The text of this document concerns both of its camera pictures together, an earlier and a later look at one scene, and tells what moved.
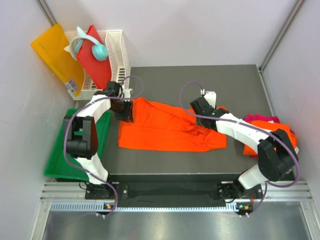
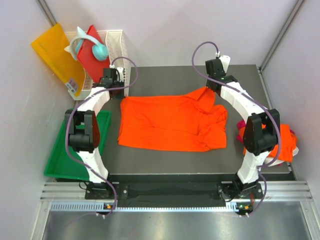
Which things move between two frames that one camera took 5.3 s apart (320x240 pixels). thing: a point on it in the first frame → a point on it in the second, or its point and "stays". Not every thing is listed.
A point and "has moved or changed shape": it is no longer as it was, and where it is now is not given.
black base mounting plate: (161, 190) stays
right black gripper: (198, 121) → (207, 82)
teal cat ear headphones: (99, 52) stays
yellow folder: (50, 46) stays
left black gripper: (127, 115) → (121, 95)
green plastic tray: (58, 168) stays
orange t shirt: (156, 126) has moved or changed shape
